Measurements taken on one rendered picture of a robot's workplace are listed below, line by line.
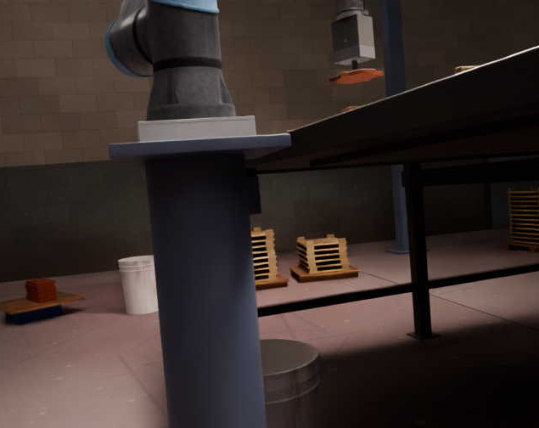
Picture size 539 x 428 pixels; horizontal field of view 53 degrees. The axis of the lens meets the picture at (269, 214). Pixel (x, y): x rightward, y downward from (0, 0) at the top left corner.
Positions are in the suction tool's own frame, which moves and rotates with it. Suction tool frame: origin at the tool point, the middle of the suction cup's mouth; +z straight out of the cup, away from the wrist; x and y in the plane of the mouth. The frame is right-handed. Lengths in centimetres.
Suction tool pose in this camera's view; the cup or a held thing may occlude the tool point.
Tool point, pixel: (356, 79)
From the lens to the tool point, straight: 143.3
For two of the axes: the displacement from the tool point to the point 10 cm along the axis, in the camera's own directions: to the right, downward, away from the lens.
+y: -6.8, 0.2, 7.3
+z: 0.8, 10.0, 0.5
